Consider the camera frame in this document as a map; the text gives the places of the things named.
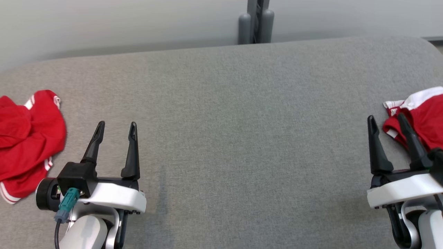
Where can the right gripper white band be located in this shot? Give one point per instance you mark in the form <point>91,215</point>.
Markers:
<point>401,190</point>

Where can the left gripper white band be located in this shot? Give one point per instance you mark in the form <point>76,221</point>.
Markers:
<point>114,197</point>

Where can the red basketball shorts white trim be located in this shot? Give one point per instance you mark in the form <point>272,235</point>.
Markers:
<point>425,117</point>

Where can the red basketball jersey white trim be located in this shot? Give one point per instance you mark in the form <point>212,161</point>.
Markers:
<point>27,148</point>

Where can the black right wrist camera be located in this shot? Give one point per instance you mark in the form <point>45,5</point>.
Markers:
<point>437,166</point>

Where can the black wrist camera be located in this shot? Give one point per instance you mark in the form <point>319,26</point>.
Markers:
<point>76,174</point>
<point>437,166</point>

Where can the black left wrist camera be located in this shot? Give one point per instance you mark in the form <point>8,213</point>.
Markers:
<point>76,174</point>

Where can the grey floor rail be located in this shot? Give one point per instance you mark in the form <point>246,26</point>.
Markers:
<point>434,38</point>

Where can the grey metal partition post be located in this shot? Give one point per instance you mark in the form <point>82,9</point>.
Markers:
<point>245,27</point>

